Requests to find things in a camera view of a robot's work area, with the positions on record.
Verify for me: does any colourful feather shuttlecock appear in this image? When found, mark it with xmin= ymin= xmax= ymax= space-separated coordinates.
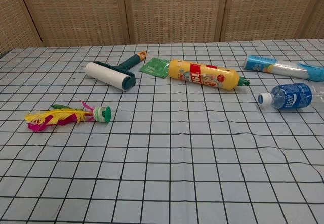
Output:
xmin=24 ymin=99 xmax=112 ymax=133

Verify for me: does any green foil sachet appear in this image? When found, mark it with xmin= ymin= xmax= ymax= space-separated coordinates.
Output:
xmin=139 ymin=57 xmax=171 ymax=79

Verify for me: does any yellow detergent bottle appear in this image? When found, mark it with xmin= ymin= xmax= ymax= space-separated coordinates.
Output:
xmin=167 ymin=59 xmax=251 ymax=92

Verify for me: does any blue checked tablecloth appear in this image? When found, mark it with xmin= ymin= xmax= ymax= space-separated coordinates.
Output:
xmin=0 ymin=38 xmax=324 ymax=224

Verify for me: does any green white lint roller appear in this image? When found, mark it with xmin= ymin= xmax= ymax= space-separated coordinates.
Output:
xmin=85 ymin=51 xmax=148 ymax=93

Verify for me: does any woven bamboo screen panel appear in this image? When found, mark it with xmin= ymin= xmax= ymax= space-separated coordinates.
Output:
xmin=301 ymin=0 xmax=324 ymax=40
xmin=222 ymin=0 xmax=324 ymax=42
xmin=0 ymin=0 xmax=44 ymax=55
xmin=123 ymin=0 xmax=230 ymax=44
xmin=17 ymin=0 xmax=131 ymax=48

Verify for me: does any blue clear plastic tube pack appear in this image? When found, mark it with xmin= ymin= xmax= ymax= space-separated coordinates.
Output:
xmin=243 ymin=55 xmax=324 ymax=82

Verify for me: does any blue label water bottle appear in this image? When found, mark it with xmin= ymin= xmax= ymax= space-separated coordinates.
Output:
xmin=257 ymin=82 xmax=324 ymax=112

